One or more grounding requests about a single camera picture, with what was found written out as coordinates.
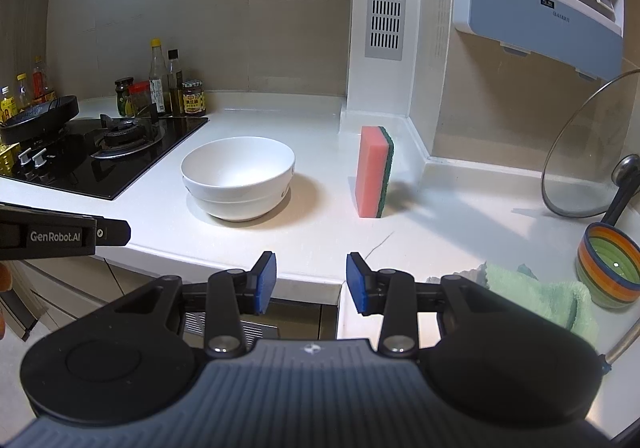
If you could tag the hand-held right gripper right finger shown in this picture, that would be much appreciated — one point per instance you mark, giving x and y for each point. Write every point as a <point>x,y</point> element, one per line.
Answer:
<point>358,284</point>

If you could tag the black frying pan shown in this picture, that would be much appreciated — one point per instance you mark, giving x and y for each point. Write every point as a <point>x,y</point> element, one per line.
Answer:
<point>40,116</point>

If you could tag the black burner grate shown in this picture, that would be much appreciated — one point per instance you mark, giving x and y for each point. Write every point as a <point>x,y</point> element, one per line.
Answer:
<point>125,135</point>

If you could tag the white stove knob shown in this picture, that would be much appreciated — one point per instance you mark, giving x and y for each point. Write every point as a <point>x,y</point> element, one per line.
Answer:
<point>25,157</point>
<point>38,155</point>

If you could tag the green cloth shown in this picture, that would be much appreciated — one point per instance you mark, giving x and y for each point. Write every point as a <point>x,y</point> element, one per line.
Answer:
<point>540,293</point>

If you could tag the small yellow bottle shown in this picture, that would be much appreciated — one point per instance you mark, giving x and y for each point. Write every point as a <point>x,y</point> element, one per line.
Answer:
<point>7,105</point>

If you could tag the yellow-capped seasoning bottle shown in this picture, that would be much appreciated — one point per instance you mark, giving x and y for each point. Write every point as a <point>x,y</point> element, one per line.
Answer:
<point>23,90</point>

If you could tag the glass pot lid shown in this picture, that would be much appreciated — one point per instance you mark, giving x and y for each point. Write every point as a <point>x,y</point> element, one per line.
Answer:
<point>575,162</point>

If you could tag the sauce jar with yellow-red label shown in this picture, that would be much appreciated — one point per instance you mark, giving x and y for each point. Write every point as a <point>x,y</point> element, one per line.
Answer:
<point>193,100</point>

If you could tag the person's left hand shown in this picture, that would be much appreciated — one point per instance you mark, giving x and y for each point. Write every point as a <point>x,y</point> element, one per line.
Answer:
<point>4,278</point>

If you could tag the oil bottle with black cap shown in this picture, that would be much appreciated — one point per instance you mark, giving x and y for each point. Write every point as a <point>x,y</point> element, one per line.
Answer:
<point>174,87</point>

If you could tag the striped colourful cup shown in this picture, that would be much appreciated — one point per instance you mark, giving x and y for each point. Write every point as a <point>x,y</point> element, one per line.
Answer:
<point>607,273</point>

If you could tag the yellow packet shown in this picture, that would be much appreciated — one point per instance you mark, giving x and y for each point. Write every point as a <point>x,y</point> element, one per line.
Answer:
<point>6,160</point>

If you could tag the clear bottle with yellow cap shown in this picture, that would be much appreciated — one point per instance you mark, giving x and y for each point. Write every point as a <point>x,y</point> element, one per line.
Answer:
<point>157,87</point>

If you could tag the kitchen cabinet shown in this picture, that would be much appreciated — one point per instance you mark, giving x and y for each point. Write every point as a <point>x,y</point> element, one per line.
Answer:
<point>75,283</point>

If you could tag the pink and green sponge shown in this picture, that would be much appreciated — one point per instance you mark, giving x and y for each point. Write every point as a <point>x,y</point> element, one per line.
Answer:
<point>370,172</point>

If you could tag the blue and white wall appliance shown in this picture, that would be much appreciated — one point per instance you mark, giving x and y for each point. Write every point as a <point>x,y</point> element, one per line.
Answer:
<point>540,2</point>

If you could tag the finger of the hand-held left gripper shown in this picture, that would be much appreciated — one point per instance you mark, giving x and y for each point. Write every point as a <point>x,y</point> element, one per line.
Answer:
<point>114,232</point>

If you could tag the black glass gas stove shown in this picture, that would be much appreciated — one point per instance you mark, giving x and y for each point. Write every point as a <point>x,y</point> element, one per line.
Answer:
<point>135,162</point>

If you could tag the white ceramic bowl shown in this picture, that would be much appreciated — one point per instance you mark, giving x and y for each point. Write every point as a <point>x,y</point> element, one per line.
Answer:
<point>237,167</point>

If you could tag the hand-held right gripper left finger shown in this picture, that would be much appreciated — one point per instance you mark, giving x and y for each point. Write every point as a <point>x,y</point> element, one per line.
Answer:
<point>265,283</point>

